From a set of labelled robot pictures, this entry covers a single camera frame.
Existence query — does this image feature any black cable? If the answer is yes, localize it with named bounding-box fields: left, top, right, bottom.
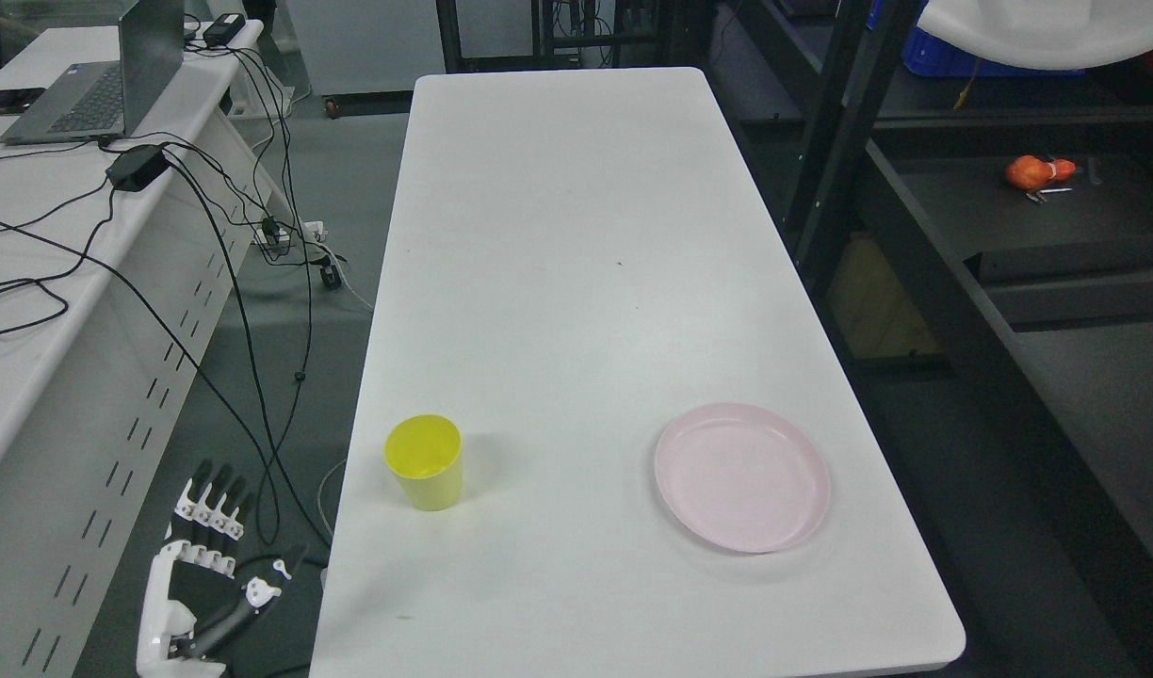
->
left=96, top=131, right=333, bottom=549

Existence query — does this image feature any pink plastic plate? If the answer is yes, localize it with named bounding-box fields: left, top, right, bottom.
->
left=653, top=402, right=832, bottom=555

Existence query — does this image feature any white side desk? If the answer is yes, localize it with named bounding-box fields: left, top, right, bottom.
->
left=0, top=22, right=286, bottom=677

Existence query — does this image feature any orange toy object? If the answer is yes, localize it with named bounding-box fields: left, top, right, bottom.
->
left=1003, top=155, right=1077, bottom=193

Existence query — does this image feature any white power strip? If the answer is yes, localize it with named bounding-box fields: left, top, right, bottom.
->
left=253, top=219, right=327, bottom=253

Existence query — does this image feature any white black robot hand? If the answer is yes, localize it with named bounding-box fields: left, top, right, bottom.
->
left=136, top=460, right=308, bottom=677

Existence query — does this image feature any white cloth cover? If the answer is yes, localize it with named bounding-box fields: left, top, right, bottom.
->
left=917, top=1, right=1153, bottom=71

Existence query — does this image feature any black power adapter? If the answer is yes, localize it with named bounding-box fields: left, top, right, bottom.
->
left=201, top=12, right=248, bottom=48
left=106, top=143, right=171, bottom=193

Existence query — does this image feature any yellow plastic cup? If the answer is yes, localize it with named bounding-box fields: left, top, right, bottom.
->
left=383, top=413, right=464, bottom=511

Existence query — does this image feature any grey laptop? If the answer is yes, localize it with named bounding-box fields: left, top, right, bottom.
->
left=0, top=1, right=184, bottom=146

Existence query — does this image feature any dark metal shelf rack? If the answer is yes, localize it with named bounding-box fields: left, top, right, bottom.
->
left=706, top=1, right=1153, bottom=677

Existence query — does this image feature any white table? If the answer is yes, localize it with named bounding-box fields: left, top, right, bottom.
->
left=310, top=68, right=966, bottom=677

